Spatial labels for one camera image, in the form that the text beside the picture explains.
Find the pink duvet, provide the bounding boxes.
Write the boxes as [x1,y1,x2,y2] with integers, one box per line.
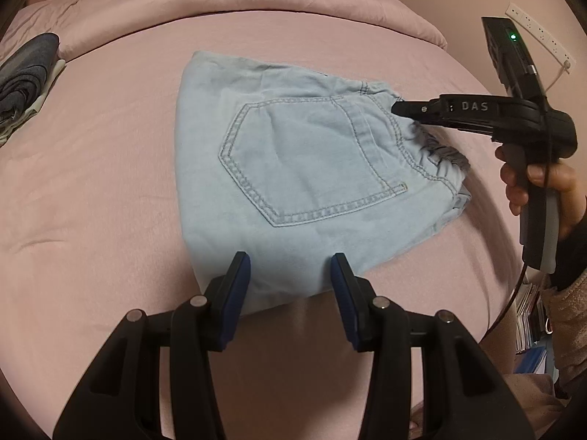
[0,0,448,63]

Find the person's right hand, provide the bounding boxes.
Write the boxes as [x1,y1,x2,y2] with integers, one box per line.
[500,161,587,240]

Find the blue box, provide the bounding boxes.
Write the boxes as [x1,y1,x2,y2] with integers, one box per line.
[514,346,552,375]

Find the light blue denim pants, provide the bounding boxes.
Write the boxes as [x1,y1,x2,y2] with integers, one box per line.
[175,50,472,316]

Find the person's right forearm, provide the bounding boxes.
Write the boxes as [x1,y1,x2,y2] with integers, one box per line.
[545,227,587,399]

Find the stack of books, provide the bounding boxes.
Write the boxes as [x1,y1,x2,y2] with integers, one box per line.
[514,282,550,353]

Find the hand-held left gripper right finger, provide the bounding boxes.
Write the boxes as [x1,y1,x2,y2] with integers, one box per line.
[331,252,535,440]

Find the folded dark blue jeans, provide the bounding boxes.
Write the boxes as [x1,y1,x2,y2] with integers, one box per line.
[0,33,61,135]

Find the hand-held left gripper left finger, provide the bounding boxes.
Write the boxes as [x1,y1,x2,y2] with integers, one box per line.
[52,251,252,440]

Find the white power strip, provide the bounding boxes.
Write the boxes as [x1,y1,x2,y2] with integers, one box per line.
[505,3,577,74]

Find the pink bed sheet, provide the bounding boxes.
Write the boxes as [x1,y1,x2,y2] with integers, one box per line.
[0,32,537,440]

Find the white power cord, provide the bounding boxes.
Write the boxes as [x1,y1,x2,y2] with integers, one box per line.
[545,60,572,93]

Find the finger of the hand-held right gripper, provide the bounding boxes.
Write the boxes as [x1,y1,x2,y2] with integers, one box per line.
[391,94,503,137]

